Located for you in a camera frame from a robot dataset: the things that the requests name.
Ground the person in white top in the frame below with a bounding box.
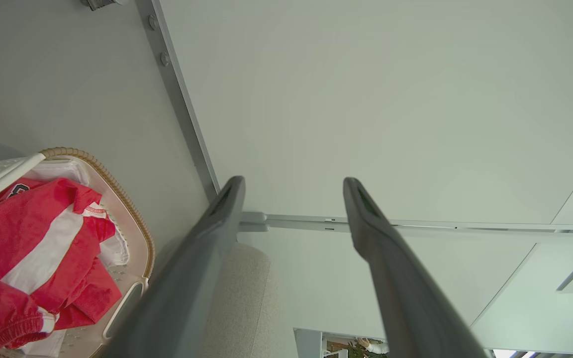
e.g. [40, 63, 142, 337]
[356, 337, 389, 357]

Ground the grey upholstered seat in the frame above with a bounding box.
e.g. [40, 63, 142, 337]
[201, 242, 298, 358]

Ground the grey metal leg black caster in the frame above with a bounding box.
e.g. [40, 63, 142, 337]
[80, 0, 129, 11]

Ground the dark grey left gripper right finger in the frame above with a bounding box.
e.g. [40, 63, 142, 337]
[342, 177, 487, 358]

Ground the grey partition base rail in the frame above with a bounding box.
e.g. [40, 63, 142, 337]
[134, 0, 220, 200]

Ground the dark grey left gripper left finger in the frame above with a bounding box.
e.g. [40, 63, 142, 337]
[101, 175, 246, 358]

